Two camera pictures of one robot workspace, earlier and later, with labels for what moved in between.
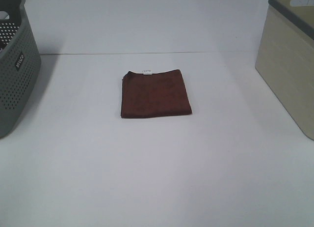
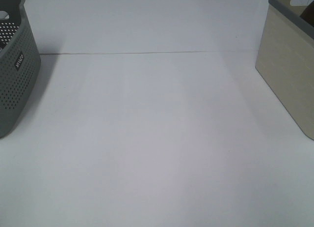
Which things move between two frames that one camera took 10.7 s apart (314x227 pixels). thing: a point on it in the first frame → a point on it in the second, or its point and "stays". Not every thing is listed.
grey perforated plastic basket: (20, 63) stays
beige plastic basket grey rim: (285, 54) stays
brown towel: (161, 94) → (307, 14)
